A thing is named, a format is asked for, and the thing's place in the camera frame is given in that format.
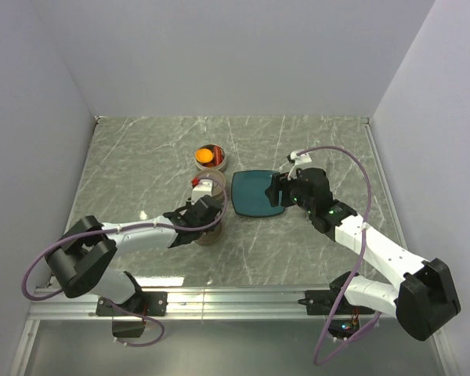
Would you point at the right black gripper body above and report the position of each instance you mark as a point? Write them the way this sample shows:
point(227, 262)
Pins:
point(291, 193)

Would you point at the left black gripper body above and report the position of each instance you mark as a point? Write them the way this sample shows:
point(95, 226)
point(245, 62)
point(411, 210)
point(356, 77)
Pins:
point(189, 203)

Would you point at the brown lid with bar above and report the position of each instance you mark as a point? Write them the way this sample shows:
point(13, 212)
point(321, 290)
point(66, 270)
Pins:
point(209, 237)

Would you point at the orange half fruit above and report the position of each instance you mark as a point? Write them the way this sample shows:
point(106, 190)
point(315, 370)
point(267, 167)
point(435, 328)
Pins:
point(204, 156)

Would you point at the red sausage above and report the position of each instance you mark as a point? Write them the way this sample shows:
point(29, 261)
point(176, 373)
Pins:
point(218, 155)

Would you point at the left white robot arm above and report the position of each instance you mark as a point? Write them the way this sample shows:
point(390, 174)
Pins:
point(81, 264)

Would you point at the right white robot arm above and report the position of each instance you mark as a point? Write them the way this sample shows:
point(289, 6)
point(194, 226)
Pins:
point(419, 293)

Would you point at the near metal round container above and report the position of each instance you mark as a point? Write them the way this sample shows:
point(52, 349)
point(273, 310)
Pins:
point(220, 182)

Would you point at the metal round container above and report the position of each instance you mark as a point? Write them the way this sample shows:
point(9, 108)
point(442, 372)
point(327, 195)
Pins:
point(211, 166)
point(220, 182)

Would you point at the teal square plate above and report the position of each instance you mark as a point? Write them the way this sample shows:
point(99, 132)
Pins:
point(248, 194)

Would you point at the far metal round container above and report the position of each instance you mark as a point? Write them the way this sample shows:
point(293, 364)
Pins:
point(211, 166)

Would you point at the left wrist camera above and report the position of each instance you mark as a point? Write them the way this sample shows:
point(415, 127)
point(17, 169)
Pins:
point(201, 187)

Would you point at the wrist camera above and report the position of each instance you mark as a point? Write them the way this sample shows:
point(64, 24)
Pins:
point(201, 187)
point(298, 159)

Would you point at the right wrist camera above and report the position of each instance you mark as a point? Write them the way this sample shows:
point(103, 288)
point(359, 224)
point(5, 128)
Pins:
point(298, 159)

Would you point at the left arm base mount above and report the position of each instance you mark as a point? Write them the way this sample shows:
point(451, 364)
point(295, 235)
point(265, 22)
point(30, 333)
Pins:
point(141, 303)

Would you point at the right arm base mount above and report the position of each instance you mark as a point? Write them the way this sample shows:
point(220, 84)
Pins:
point(320, 302)

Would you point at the aluminium front rail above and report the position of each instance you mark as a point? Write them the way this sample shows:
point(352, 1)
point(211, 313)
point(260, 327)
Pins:
point(198, 303)

